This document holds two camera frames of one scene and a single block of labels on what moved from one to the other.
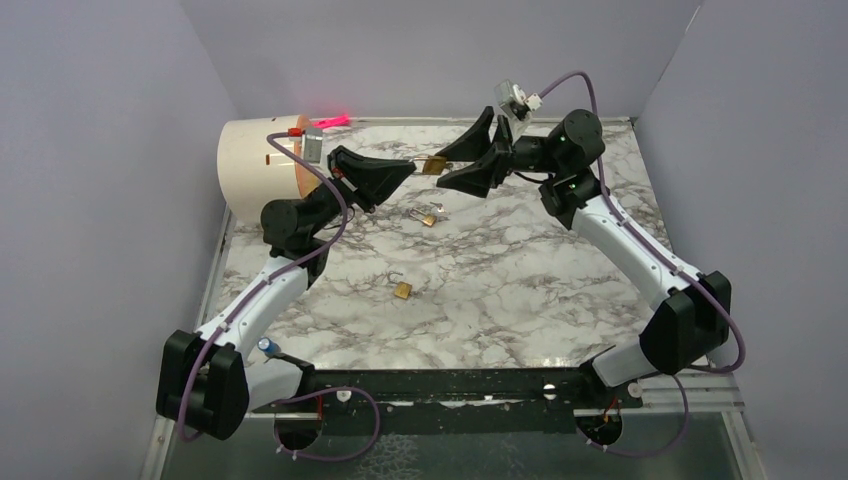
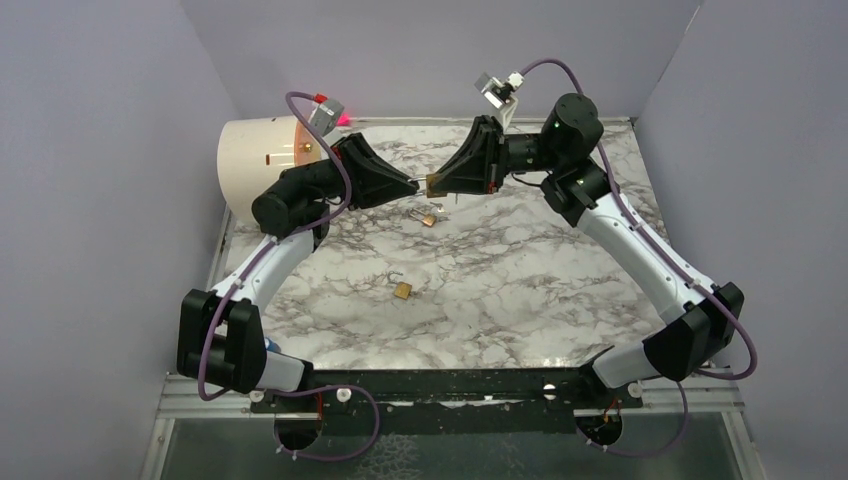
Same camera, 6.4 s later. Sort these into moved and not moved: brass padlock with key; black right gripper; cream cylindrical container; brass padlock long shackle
Moved: brass padlock with key
Not moved: cream cylindrical container; black right gripper; brass padlock long shackle
